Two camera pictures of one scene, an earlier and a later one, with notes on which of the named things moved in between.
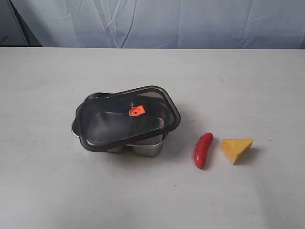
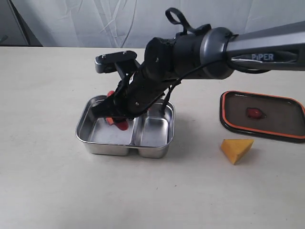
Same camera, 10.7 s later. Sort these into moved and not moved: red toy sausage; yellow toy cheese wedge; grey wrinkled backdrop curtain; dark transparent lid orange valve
Moved: red toy sausage; dark transparent lid orange valve
Not moved: grey wrinkled backdrop curtain; yellow toy cheese wedge
